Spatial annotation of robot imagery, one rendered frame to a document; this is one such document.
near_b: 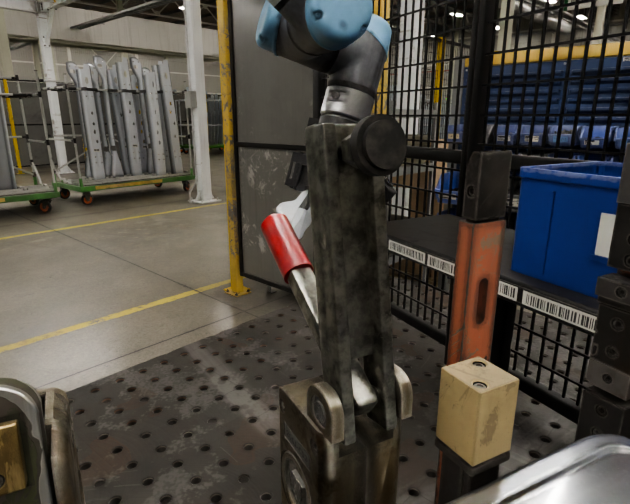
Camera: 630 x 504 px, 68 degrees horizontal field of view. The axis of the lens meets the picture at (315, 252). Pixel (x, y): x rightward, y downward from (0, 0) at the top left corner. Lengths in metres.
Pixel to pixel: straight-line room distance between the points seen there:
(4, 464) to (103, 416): 0.73
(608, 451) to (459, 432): 0.11
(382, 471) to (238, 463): 0.52
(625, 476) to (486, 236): 0.17
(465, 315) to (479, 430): 0.07
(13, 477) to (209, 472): 0.57
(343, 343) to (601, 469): 0.20
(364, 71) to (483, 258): 0.46
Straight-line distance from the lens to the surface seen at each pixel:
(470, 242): 0.31
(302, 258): 0.32
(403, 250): 0.76
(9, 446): 0.25
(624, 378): 0.52
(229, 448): 0.84
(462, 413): 0.32
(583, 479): 0.37
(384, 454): 0.31
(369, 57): 0.73
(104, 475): 0.85
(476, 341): 0.35
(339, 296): 0.25
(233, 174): 3.22
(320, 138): 0.24
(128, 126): 8.16
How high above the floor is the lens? 1.22
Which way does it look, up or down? 16 degrees down
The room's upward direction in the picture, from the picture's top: straight up
